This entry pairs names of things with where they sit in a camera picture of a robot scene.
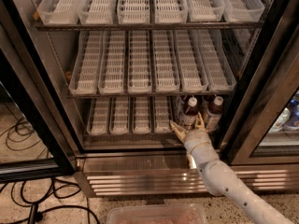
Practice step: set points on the brown drink bottle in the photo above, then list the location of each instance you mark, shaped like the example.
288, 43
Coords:
188, 112
212, 109

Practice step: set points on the right glass fridge door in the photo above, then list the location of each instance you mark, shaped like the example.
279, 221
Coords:
266, 82

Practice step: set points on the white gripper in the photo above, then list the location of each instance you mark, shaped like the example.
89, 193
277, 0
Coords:
196, 138

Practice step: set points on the clear plastic food container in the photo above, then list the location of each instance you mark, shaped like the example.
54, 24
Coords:
181, 213

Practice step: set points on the shelf tray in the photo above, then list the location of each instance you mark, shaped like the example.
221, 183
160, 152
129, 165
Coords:
98, 119
192, 73
165, 63
58, 12
218, 70
243, 10
112, 67
119, 122
133, 11
141, 115
96, 11
87, 62
170, 11
139, 69
162, 115
205, 10

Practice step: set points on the blue bottle behind glass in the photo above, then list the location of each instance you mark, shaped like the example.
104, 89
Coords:
292, 124

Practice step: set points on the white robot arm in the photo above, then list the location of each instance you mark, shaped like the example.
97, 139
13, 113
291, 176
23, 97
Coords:
219, 178

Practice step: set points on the white bottle behind glass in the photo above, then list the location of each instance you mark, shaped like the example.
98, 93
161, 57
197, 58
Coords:
283, 117

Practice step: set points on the left open fridge door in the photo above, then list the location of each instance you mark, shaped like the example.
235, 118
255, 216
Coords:
33, 78

